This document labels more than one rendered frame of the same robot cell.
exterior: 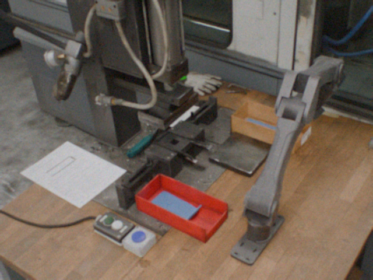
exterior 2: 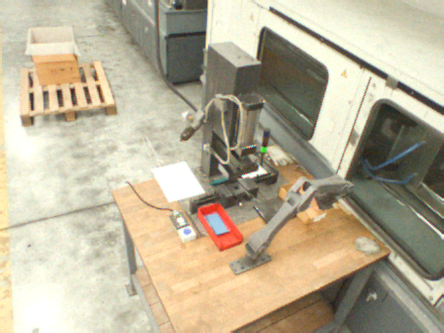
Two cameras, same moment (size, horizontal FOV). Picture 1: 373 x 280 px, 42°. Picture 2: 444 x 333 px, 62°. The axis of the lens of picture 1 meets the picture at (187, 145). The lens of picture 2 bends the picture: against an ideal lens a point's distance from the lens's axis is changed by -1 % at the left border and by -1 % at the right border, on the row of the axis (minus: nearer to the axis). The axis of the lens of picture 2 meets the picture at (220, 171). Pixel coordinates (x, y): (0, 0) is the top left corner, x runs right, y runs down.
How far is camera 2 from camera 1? 0.54 m
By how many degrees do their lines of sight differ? 15
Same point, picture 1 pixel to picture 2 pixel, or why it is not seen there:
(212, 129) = (268, 189)
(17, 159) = (172, 154)
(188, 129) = (249, 183)
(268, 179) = (265, 233)
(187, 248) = (209, 250)
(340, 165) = (327, 244)
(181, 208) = (219, 227)
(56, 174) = (168, 177)
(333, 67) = (336, 184)
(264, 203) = (256, 245)
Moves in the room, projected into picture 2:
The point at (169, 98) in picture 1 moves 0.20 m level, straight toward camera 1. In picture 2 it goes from (238, 163) to (223, 187)
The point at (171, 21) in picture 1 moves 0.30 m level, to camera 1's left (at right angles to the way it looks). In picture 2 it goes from (250, 122) to (191, 105)
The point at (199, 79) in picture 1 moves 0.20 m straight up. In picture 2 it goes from (279, 154) to (285, 127)
